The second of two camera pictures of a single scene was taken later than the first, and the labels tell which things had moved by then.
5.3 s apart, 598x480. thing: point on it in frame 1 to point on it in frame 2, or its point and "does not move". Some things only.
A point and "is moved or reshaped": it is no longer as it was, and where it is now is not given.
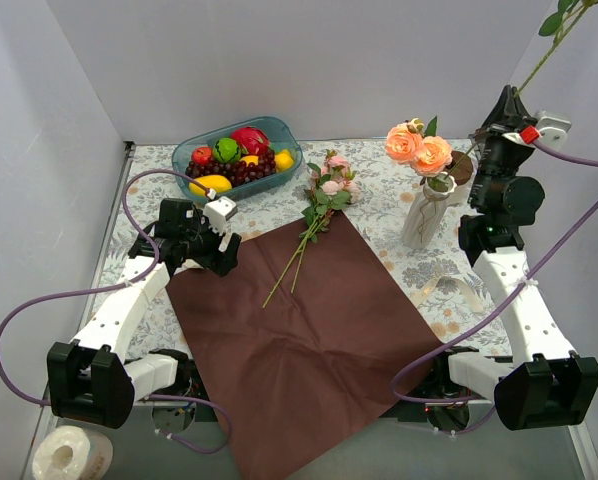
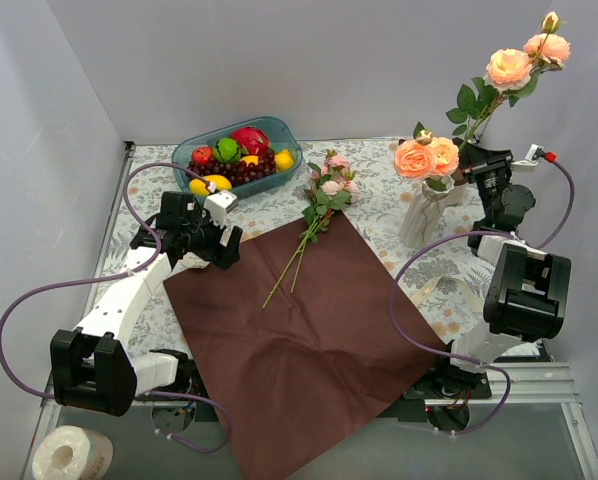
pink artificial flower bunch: (330, 189) does not move
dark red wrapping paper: (298, 345) does not move
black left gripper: (219, 249) does not move
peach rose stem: (429, 156) is moved or reshaped
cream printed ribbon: (430, 288) does not move
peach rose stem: (555, 25) to (509, 75)
